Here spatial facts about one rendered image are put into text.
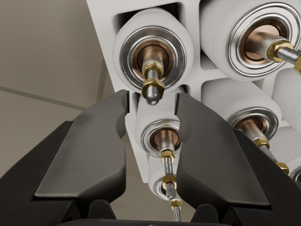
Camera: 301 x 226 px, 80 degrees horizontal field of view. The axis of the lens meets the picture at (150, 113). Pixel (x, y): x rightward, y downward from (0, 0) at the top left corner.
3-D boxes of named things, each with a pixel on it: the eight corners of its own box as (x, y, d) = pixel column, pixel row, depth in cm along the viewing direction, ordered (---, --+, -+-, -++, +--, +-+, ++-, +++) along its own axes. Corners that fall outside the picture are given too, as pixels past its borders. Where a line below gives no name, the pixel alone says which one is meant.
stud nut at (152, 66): (160, 60, 17) (160, 63, 17) (164, 76, 18) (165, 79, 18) (140, 66, 18) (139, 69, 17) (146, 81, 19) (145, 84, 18)
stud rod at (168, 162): (169, 149, 26) (175, 199, 19) (162, 149, 26) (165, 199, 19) (170, 144, 25) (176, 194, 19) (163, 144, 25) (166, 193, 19)
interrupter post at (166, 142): (156, 134, 27) (156, 149, 24) (171, 130, 26) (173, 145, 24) (160, 145, 28) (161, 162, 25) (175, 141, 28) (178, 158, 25)
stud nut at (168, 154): (173, 160, 25) (173, 165, 24) (160, 160, 25) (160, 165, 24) (174, 150, 24) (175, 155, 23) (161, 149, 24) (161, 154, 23)
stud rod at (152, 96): (156, 60, 19) (157, 92, 13) (158, 68, 19) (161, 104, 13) (147, 63, 19) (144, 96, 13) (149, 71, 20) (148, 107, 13)
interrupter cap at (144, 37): (133, 11, 18) (132, 12, 18) (198, 42, 20) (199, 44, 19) (112, 77, 22) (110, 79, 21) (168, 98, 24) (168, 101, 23)
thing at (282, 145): (244, 135, 49) (285, 196, 34) (236, 108, 45) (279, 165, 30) (282, 122, 47) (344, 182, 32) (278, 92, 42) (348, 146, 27)
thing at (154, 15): (139, -5, 32) (126, -5, 17) (186, 19, 34) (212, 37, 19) (122, 46, 37) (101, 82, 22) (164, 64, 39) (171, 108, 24)
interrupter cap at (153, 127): (133, 124, 26) (132, 128, 25) (185, 111, 25) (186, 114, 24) (150, 160, 30) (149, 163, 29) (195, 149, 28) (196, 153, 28)
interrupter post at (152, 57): (147, 46, 20) (146, 54, 17) (166, 55, 20) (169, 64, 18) (139, 66, 21) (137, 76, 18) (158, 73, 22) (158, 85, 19)
